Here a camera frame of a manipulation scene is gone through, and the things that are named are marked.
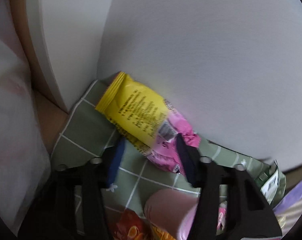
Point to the green white milk carton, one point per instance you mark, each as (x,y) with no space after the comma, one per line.
(272,183)

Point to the purple pillow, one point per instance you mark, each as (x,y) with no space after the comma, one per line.
(291,198)

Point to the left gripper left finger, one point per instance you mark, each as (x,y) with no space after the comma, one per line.
(115,161)

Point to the gold red noodle snack packet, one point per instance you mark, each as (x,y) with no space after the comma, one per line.
(131,226)

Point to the pink yellow candy wrapper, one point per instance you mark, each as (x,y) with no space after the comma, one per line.
(147,120)

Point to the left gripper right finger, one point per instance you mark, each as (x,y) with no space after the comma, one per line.
(189,157)

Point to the pink round jar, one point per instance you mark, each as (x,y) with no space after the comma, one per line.
(172,211)

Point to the colourful tissue pack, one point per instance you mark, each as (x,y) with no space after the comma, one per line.
(222,214)

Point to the white plastic bag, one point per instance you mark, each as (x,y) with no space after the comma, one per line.
(24,160)

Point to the wooden shelf unit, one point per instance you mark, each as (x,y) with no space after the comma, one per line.
(51,117)

